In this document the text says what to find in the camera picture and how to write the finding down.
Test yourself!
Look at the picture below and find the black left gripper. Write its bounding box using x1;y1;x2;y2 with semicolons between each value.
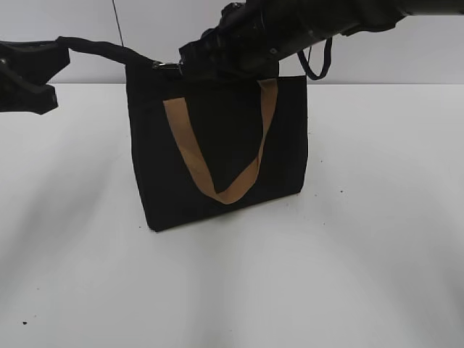
1;41;70;115

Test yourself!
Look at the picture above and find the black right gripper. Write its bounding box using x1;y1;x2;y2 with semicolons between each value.
179;7;312;76

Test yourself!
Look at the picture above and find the black tote bag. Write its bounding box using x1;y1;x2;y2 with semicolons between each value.
58;37;308;232

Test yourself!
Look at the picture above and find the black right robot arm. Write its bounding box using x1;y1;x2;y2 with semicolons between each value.
179;1;463;80

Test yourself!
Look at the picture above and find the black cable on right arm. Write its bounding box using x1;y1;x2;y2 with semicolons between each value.
297;36;334;80

